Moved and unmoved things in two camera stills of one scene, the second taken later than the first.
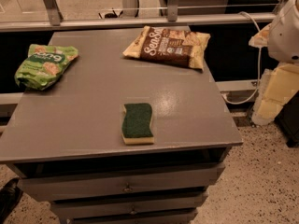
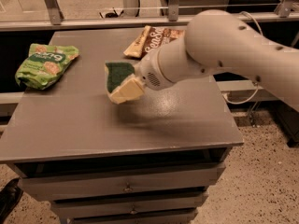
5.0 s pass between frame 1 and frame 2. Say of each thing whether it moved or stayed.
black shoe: stayed
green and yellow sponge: moved
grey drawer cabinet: stayed
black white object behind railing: stayed
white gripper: moved
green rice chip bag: stayed
